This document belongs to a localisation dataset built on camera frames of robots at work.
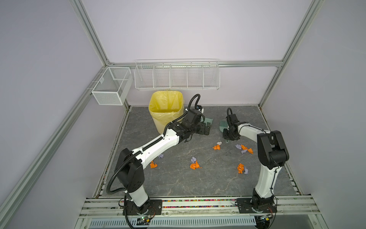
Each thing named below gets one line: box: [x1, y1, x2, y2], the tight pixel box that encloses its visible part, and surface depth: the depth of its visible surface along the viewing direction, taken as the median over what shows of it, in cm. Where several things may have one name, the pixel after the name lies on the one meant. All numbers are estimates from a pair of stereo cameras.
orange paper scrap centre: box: [189, 159, 203, 170], surface depth 89 cm
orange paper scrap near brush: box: [212, 144, 221, 151], surface depth 97 cm
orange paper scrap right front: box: [237, 163, 245, 175], surface depth 88 cm
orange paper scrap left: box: [149, 160, 158, 169], surface depth 89 cm
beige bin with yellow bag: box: [148, 90, 185, 135], surface depth 97 cm
